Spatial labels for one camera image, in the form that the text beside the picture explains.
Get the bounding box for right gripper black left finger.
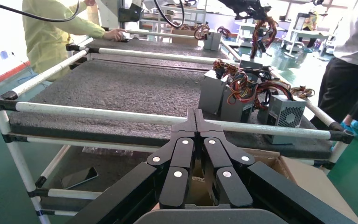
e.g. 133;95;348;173
146;108;197;209

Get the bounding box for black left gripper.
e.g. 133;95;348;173
217;0;273;21

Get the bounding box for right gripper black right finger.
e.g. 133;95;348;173
195;108;255;208

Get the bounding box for cardboard box with dividers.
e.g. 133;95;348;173
185;147;358;224

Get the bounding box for white workshop table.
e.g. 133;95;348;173
234;20;286;58
282;29;331;59

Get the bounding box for masked person in yellow vest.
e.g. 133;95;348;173
302;12;319;49

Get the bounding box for white shelf rack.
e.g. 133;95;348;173
158;0;209;35

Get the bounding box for white wheeled robot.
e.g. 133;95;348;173
319;31;337;56

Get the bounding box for grey power supply honeycomb vent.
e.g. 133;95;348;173
257;86;316;145

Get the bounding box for person white shirt black trousers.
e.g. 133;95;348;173
310;0;358;131

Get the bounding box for dark smartphone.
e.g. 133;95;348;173
60;167;99;190

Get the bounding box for person in yellow gown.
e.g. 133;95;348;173
21;0;127;83

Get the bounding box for cardboard box of cables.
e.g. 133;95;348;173
170;21;198;38

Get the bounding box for white pipe table frame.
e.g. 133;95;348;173
0;29;356;224

